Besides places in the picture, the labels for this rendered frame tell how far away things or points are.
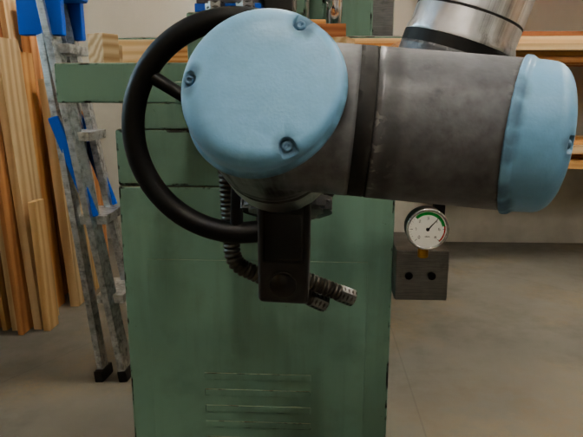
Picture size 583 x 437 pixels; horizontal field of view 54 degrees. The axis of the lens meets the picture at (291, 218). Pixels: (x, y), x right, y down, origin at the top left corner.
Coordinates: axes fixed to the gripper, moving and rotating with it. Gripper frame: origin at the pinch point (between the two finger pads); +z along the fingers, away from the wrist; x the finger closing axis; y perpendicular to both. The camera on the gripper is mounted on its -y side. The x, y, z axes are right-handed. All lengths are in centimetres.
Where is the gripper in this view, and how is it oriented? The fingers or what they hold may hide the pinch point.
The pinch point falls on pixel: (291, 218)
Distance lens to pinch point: 65.6
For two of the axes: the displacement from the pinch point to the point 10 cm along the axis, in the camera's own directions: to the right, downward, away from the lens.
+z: 0.5, 1.4, 9.9
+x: -10.0, -0.1, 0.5
